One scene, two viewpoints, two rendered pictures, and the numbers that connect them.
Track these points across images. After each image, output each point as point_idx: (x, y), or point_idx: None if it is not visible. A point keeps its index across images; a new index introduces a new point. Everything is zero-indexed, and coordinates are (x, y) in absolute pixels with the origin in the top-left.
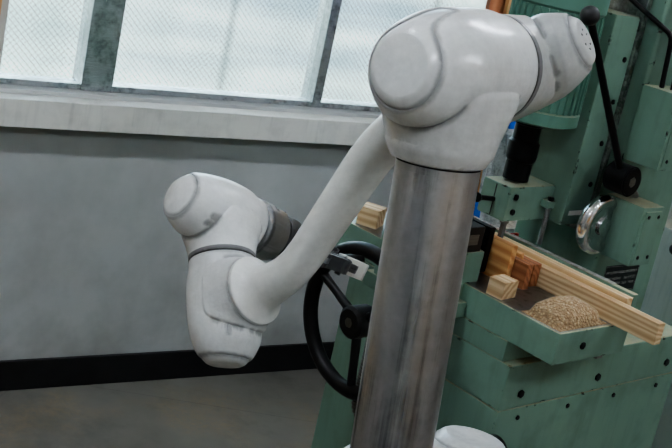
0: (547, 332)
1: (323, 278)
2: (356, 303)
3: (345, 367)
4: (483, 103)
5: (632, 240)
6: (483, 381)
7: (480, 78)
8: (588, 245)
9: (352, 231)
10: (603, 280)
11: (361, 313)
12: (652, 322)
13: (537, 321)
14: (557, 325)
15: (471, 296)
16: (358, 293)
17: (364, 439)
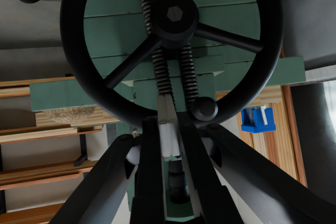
0: (43, 106)
1: (257, 44)
2: (247, 20)
3: None
4: None
5: (119, 135)
6: (86, 34)
7: None
8: (131, 128)
9: (279, 78)
10: (96, 124)
11: (162, 38)
12: (41, 125)
13: (57, 108)
14: (45, 112)
15: (127, 93)
16: (248, 30)
17: None
